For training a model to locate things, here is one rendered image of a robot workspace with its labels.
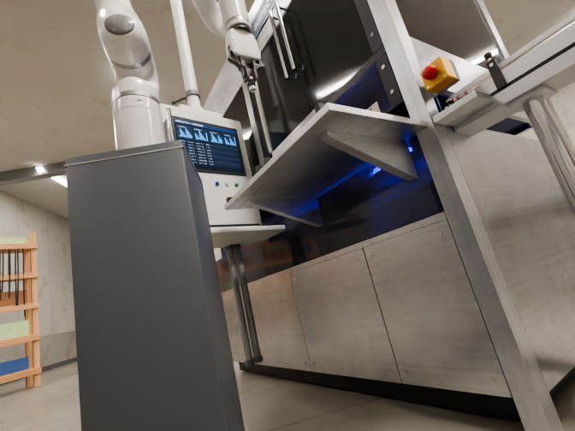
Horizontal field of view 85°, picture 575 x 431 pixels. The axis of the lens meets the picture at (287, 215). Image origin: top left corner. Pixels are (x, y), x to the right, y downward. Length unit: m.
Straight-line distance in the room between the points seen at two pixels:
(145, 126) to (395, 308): 0.97
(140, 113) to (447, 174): 0.86
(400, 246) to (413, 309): 0.21
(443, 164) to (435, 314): 0.46
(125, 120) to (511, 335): 1.12
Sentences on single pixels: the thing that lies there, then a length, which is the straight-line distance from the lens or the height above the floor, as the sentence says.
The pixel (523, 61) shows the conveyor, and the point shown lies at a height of 0.92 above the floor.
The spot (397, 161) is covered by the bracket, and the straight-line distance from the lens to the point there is 1.03.
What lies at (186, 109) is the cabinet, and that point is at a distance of 1.86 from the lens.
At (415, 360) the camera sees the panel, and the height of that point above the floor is 0.17.
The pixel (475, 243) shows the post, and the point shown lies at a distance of 1.01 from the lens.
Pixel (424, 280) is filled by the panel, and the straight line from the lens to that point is 1.10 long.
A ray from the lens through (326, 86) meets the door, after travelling 1.46.
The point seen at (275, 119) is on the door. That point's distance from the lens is 1.77.
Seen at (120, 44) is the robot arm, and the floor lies 1.17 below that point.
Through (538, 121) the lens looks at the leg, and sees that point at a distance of 1.11.
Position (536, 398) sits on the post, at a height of 0.10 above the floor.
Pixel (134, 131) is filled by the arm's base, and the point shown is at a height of 0.94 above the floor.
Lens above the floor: 0.47
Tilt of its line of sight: 14 degrees up
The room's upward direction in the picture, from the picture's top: 13 degrees counter-clockwise
